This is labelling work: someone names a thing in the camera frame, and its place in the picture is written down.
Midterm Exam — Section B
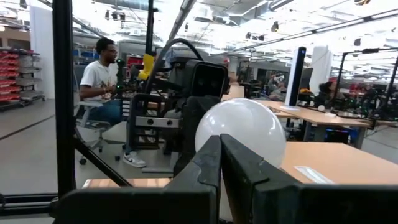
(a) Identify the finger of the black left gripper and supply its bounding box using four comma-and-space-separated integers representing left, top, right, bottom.
172, 95, 222, 177

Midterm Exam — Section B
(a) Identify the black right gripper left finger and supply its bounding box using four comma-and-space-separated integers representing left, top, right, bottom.
55, 134, 222, 224

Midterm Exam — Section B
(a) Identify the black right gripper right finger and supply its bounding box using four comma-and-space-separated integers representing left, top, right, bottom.
219, 133, 398, 224

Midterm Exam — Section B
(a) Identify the white lightbulb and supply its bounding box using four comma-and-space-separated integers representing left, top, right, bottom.
194, 98, 287, 169

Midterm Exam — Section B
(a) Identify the grey office chair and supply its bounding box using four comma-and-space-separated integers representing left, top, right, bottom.
75, 100, 127, 166

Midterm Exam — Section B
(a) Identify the person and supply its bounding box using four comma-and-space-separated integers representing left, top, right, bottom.
313, 80, 346, 108
78, 37, 147, 169
266, 74, 282, 102

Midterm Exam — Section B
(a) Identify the light wood background desk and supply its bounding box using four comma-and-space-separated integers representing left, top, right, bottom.
257, 99, 373, 129

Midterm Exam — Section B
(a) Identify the white pillar with black edge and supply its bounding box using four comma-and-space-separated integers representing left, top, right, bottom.
284, 46, 308, 108

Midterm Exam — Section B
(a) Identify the rack of red bins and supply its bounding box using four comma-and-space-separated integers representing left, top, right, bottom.
0, 47, 46, 111

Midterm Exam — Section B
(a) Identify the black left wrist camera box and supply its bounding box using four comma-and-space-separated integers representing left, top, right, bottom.
190, 60, 231, 101

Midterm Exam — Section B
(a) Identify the yellow cable label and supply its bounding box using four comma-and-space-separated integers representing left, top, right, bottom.
137, 53, 155, 82

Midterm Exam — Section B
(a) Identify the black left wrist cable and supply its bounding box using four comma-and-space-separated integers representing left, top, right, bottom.
144, 37, 205, 95

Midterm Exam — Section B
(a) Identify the black aluminium table frame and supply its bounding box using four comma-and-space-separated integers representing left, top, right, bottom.
0, 0, 155, 217

